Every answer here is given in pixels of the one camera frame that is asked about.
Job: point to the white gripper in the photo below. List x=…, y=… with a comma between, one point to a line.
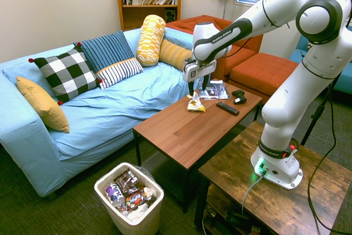
x=196, y=71

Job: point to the yellow chip bag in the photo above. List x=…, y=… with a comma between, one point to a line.
x=195, y=104

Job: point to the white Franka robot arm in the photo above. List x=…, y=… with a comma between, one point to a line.
x=286, y=94

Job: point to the clear plastic bin liner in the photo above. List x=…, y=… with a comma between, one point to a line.
x=147, y=173

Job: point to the white plastic trash bin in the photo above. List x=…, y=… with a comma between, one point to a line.
x=143, y=224

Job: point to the dark cover magazine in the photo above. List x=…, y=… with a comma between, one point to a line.
x=218, y=90

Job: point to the black remote control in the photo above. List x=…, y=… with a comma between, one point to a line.
x=227, y=108

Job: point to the mustard striped pillow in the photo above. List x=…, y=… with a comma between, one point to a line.
x=173, y=53

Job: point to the black game controller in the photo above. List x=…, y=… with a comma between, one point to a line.
x=238, y=97

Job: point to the reddish wooden coffee table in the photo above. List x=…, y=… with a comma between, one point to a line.
x=192, y=133

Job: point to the orange armchair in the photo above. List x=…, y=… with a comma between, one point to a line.
x=242, y=50

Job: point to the orange ottoman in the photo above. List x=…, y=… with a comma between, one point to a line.
x=261, y=70

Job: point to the yellow patterned bolster pillow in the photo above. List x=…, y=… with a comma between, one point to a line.
x=150, y=39

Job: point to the black small speaker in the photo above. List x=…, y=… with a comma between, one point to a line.
x=170, y=15

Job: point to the white navy striped pillow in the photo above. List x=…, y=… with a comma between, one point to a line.
x=119, y=71

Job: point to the wooden bookshelf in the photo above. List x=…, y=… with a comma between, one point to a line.
x=148, y=15

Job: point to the brown floor vent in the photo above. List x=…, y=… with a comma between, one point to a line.
x=154, y=162

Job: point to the light blue sofa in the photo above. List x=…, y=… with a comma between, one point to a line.
x=110, y=114

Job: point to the blue striped pillow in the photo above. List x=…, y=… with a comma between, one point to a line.
x=105, y=49

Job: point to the brown snack wrapper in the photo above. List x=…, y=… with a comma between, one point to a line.
x=126, y=181

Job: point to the black tripod stand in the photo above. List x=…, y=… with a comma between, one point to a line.
x=319, y=111

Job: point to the red candy wrapper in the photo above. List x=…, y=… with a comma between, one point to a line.
x=136, y=199

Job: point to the black white checkered pillow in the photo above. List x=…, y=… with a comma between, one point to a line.
x=67, y=74

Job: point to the hint water bottle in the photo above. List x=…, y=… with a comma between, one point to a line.
x=115, y=195

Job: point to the rustic dark wooden table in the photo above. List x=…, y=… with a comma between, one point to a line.
x=275, y=204

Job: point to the white crumpled tissue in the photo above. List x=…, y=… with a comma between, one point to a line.
x=137, y=213

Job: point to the teal couch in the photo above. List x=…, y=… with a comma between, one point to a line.
x=343, y=81

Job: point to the plain mustard pillow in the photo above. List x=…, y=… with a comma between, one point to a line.
x=44, y=105

